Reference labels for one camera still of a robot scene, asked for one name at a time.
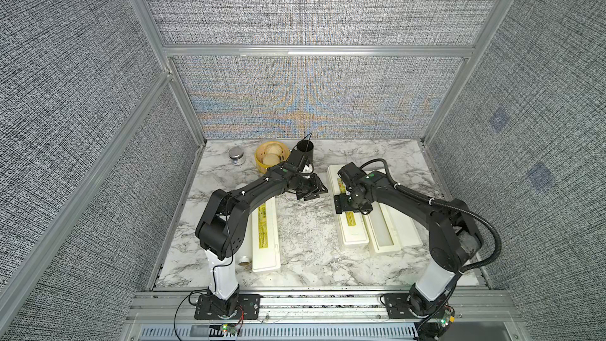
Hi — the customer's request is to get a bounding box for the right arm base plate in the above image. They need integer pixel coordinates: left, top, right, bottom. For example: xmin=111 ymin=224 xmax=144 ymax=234
xmin=380 ymin=293 xmax=454 ymax=320

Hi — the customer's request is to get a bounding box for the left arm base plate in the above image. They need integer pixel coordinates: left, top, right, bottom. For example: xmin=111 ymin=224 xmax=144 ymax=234
xmin=194 ymin=293 xmax=261 ymax=320

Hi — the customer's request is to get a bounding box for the small silver lidded jar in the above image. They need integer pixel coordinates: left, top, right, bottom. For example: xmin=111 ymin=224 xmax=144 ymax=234
xmin=228 ymin=146 xmax=246 ymax=166

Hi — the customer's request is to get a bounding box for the yellow bowl with eggs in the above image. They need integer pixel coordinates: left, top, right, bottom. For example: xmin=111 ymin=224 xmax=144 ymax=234
xmin=254 ymin=141 xmax=290 ymax=175

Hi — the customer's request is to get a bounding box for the black cup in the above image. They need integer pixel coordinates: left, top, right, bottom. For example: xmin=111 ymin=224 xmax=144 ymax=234
xmin=296 ymin=139 xmax=314 ymax=166

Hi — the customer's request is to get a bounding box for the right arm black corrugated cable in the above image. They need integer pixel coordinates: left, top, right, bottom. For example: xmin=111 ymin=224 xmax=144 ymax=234
xmin=358 ymin=158 xmax=503 ymax=337

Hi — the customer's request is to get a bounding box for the aluminium front rail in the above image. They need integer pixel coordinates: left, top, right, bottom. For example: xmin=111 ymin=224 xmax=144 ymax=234
xmin=119 ymin=287 xmax=531 ymax=340

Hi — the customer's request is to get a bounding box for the white wrap dispenser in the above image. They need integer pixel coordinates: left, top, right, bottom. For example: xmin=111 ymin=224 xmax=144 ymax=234
xmin=328 ymin=165 xmax=369 ymax=249
xmin=363 ymin=202 xmax=423 ymax=255
xmin=251 ymin=198 xmax=281 ymax=273

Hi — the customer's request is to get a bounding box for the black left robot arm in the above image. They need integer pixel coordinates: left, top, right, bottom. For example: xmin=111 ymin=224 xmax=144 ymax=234
xmin=195 ymin=148 xmax=328 ymax=317

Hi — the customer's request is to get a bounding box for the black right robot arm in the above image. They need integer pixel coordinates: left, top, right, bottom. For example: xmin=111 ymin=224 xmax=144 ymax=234
xmin=335 ymin=163 xmax=483 ymax=319

